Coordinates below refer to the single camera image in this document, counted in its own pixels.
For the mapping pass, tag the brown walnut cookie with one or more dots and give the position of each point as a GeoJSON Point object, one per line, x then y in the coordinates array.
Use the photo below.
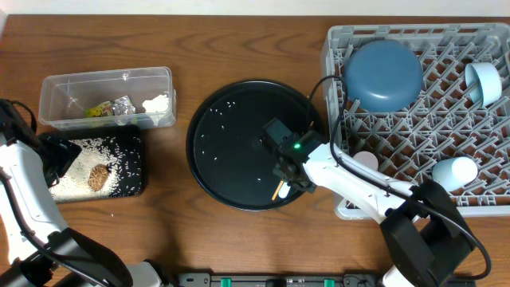
{"type": "Point", "coordinates": [98, 177]}

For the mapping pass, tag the pink cup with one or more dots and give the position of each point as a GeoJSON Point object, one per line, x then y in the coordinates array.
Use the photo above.
{"type": "Point", "coordinates": [367, 159]}

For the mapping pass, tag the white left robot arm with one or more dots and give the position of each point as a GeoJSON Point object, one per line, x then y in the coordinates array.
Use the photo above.
{"type": "Point", "coordinates": [40, 240]}

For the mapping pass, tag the black rectangular tray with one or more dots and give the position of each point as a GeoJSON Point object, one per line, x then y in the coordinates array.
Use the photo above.
{"type": "Point", "coordinates": [131, 167]}

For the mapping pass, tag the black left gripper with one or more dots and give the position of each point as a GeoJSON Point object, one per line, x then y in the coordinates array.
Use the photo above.
{"type": "Point", "coordinates": [60, 155]}

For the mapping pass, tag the clear plastic bin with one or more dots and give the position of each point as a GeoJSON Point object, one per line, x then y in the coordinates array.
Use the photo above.
{"type": "Point", "coordinates": [65, 97]}

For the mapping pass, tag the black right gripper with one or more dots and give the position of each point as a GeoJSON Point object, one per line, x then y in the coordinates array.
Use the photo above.
{"type": "Point", "coordinates": [302, 186]}

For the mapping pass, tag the dark blue plate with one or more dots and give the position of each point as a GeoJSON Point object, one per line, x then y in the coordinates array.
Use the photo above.
{"type": "Point", "coordinates": [384, 76]}

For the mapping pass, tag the light blue cup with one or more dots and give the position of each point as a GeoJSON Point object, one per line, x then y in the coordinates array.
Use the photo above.
{"type": "Point", "coordinates": [454, 173]}

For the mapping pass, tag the yellow foil snack wrapper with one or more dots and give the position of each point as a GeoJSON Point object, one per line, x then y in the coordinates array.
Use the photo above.
{"type": "Point", "coordinates": [118, 107]}

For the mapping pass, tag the round black tray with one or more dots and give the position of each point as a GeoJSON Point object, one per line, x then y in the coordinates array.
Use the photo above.
{"type": "Point", "coordinates": [224, 144]}

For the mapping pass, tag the grey dishwasher rack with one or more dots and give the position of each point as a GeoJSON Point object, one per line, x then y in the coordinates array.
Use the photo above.
{"type": "Point", "coordinates": [443, 122]}

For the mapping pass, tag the light blue bowl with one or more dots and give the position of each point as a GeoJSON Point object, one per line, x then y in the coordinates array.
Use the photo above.
{"type": "Point", "coordinates": [488, 85]}

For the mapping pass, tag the white rice pile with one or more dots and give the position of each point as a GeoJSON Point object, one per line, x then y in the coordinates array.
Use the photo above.
{"type": "Point", "coordinates": [91, 171]}

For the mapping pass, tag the black rail base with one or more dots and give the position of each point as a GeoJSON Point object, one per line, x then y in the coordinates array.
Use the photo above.
{"type": "Point", "coordinates": [236, 280]}

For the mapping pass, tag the wooden chopstick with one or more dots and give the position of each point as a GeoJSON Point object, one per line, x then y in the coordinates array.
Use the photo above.
{"type": "Point", "coordinates": [276, 192]}

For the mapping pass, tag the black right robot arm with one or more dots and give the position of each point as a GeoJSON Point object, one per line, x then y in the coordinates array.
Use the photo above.
{"type": "Point", "coordinates": [425, 233]}

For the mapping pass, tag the light blue plastic knife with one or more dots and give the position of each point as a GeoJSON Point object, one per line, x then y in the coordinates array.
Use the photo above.
{"type": "Point", "coordinates": [284, 191]}

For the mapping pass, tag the white napkin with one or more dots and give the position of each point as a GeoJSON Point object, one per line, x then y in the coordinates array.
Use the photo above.
{"type": "Point", "coordinates": [159, 104]}

